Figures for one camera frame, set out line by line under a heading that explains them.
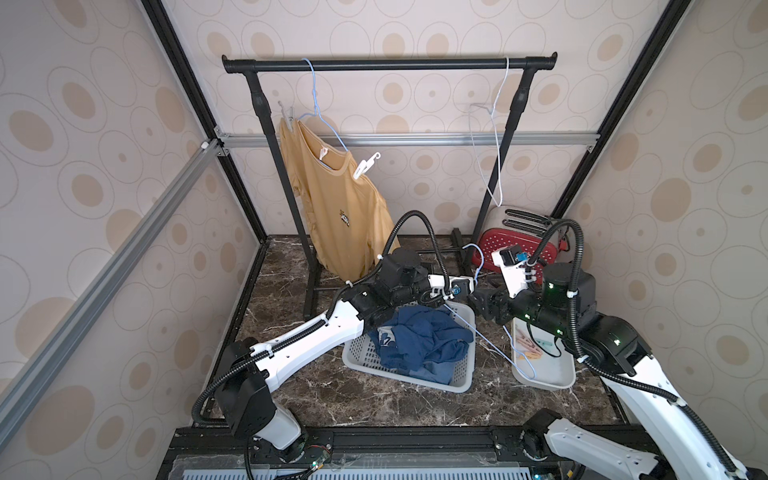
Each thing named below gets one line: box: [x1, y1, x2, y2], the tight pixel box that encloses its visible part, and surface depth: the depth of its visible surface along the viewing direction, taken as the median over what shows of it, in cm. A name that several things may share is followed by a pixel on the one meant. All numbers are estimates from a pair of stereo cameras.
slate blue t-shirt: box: [408, 361, 455, 385], surface depth 78 cm
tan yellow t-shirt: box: [279, 118, 399, 282], surface depth 75 cm
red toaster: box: [473, 205, 566, 284], surface depth 102 cm
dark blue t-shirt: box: [368, 305, 474, 376], surface depth 79 cm
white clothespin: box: [354, 152, 381, 180], surface depth 65 cm
